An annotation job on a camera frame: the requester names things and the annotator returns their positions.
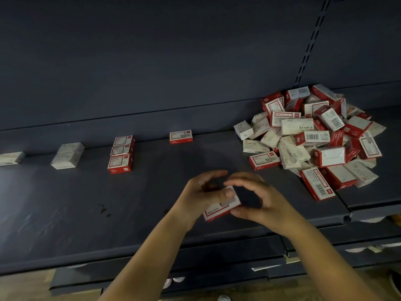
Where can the person's left hand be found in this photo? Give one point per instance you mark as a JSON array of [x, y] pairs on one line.
[[199, 202]]

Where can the person's right hand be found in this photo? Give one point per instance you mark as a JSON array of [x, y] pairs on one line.
[[272, 207]]

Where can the small red white box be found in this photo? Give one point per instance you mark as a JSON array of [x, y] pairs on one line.
[[181, 136], [121, 149], [123, 140], [219, 210], [120, 163]]

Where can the pile of red white boxes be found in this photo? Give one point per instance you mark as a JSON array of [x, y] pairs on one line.
[[313, 138]]

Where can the dark metal shelf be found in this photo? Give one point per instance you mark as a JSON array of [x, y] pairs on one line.
[[156, 53]]

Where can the person's right forearm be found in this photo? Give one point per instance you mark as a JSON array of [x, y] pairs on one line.
[[332, 266]]

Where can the person's left forearm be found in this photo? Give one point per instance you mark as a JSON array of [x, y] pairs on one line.
[[147, 260]]

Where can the person's grey shoe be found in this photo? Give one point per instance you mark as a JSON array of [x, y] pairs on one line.
[[224, 298]]

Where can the white paper card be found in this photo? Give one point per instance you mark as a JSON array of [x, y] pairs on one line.
[[266, 267]]

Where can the grey slipper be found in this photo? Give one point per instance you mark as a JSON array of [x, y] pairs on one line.
[[178, 279], [166, 283]]

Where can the brown packaged items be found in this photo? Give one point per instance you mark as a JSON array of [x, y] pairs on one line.
[[396, 219]]

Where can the black shoe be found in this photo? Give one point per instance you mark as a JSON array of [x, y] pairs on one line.
[[396, 282]]

